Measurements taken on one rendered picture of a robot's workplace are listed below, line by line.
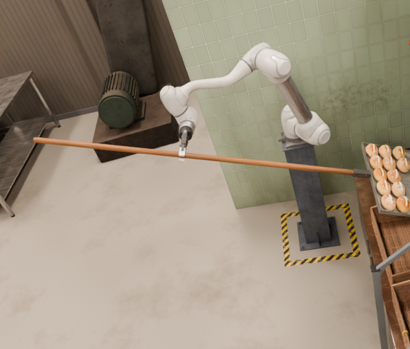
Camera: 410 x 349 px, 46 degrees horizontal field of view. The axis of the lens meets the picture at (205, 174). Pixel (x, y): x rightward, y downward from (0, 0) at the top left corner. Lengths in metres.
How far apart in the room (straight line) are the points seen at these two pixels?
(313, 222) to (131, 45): 3.21
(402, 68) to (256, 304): 2.03
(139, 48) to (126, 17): 0.40
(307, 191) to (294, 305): 0.84
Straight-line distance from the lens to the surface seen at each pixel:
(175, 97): 2.71
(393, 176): 2.69
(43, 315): 4.58
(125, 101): 5.46
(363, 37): 3.63
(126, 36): 5.92
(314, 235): 3.99
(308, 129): 3.10
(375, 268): 2.65
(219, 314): 3.82
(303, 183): 3.58
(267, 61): 2.77
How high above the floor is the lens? 3.04
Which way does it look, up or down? 37 degrees down
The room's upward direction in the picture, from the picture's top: 21 degrees counter-clockwise
